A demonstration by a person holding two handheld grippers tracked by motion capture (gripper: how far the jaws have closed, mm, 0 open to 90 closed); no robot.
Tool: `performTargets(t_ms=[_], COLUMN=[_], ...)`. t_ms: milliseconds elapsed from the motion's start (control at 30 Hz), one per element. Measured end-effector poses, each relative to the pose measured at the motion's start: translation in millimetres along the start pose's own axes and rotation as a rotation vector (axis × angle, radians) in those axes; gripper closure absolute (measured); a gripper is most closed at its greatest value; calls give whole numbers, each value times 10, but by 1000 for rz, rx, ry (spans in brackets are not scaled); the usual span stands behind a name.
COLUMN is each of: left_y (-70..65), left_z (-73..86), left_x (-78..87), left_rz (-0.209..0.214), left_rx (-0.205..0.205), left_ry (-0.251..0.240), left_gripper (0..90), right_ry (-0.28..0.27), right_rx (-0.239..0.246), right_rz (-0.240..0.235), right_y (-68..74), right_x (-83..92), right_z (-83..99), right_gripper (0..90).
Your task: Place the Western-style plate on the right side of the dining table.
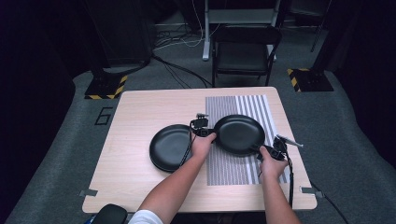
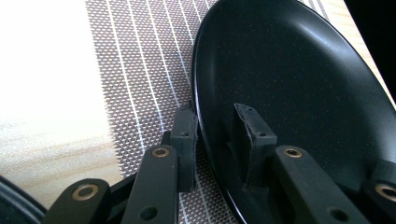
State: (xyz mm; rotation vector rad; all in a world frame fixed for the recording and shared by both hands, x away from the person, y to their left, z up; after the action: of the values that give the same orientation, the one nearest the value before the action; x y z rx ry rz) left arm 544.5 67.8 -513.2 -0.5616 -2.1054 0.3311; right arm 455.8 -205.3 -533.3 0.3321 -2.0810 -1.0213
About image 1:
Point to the black folding chair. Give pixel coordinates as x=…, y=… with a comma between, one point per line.
x=243, y=53

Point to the grey tape strip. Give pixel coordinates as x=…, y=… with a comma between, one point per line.
x=311, y=191
x=88, y=193

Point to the black yellow striped stand base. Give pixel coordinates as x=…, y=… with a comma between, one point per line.
x=104, y=88
x=311, y=80

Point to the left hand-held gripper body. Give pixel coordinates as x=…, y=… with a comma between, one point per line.
x=200, y=125

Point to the black plate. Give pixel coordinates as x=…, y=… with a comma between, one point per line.
x=239, y=134
x=169, y=146

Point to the person's white sleeve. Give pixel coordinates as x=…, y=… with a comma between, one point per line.
x=145, y=217

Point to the brown white striped placemat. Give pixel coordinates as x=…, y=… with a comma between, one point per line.
x=229, y=171

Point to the person's left hand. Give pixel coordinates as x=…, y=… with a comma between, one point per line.
x=203, y=146

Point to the person's right hand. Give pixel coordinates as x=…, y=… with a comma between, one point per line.
x=271, y=166

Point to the white metal desk frame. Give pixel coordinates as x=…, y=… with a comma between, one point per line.
x=207, y=31

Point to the black padded chair armrest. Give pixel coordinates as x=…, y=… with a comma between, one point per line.
x=109, y=214

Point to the black tape floor marking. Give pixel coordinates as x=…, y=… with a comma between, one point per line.
x=104, y=116

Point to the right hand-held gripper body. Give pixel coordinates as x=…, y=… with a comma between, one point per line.
x=279, y=147

